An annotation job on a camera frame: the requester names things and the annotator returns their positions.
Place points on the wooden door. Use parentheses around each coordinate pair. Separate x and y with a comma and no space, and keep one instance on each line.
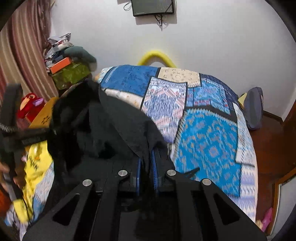
(289,139)

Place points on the red plush toy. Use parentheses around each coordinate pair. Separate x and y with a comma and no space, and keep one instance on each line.
(29,109)

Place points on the striped brown curtain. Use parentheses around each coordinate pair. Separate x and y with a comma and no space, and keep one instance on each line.
(23,46)

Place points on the pile of papers and bags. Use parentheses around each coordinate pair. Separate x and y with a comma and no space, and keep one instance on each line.
(56,46)

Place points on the orange box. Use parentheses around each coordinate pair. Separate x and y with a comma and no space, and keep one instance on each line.
(60,66)

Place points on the yellow garment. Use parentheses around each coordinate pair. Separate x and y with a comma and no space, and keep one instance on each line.
(34,166)

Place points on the grey backpack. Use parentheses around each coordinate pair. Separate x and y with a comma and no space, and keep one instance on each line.
(253,109)

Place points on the blue patchwork bedspread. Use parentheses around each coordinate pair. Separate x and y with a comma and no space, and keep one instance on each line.
(208,143)

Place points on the pink slipper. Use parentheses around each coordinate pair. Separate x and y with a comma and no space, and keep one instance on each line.
(267,219)

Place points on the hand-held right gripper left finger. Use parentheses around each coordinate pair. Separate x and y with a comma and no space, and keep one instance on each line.
(138,172)

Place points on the yellow cloth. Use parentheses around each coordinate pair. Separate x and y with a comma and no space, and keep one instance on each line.
(241,100)

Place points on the small black wall monitor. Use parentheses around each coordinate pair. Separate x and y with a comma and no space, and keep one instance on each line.
(152,7)

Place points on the white wardrobe door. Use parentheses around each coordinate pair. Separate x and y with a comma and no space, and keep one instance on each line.
(281,204)

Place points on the black zip hoodie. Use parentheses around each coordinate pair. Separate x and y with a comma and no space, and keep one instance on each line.
(111,129)

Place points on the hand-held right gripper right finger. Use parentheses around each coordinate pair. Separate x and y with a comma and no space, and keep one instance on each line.
(154,172)

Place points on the green patterned box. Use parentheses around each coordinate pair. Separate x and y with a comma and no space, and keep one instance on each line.
(70,76)

